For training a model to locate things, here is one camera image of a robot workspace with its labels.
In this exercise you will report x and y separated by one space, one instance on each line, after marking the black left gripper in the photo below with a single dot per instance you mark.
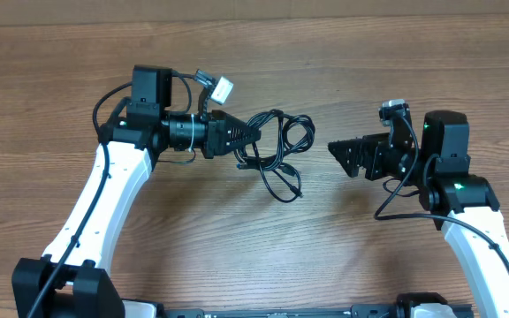
217 126

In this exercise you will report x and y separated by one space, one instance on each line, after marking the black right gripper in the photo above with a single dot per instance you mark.
374 147

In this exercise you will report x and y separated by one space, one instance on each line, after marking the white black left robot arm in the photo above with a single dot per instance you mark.
166 109

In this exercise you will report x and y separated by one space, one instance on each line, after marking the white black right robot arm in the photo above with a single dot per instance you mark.
462 206

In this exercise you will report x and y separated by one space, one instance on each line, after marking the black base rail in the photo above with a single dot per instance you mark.
422 304

